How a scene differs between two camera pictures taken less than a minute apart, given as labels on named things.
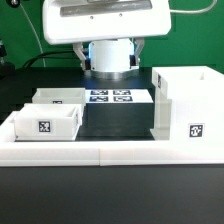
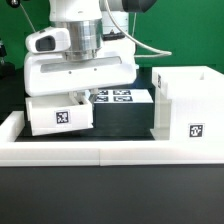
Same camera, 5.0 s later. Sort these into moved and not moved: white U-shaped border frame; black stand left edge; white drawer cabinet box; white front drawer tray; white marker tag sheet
Moved: white front drawer tray
Not moved: white U-shaped border frame; black stand left edge; white marker tag sheet; white drawer cabinet box
